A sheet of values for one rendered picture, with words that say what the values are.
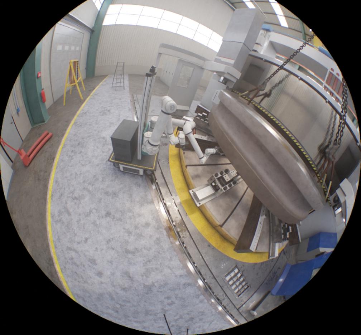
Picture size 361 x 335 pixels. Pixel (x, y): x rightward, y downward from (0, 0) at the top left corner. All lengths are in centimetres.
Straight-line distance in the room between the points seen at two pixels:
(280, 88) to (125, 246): 631
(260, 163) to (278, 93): 375
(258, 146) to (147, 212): 212
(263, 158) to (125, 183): 244
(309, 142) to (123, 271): 587
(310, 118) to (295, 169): 339
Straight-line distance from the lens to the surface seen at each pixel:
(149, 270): 203
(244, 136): 198
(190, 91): 529
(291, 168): 175
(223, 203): 218
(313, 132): 492
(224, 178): 181
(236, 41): 516
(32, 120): 662
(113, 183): 221
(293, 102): 501
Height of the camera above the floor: 192
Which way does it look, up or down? 44 degrees down
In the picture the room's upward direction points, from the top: 24 degrees clockwise
